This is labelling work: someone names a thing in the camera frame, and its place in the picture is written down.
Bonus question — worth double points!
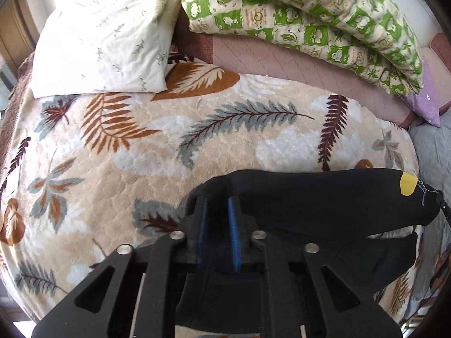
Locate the black pants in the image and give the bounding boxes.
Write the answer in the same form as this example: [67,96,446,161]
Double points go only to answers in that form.
[176,169,441,335]

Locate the grey quilted pillow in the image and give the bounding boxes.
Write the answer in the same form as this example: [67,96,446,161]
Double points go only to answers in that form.
[401,111,450,337]

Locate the leaf pattern fleece blanket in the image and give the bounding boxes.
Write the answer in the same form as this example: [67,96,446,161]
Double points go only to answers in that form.
[1,63,418,321]

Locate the green checkered folded quilt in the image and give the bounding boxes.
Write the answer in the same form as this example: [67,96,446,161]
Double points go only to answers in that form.
[181,0,423,96]

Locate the pink quilted bed sheet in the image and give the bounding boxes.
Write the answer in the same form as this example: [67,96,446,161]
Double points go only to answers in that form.
[174,11,415,128]

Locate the white floral pillow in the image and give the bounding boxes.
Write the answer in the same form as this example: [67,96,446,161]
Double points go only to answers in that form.
[29,0,180,99]

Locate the wooden window frame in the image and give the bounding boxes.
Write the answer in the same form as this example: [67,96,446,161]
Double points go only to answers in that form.
[0,0,40,75]

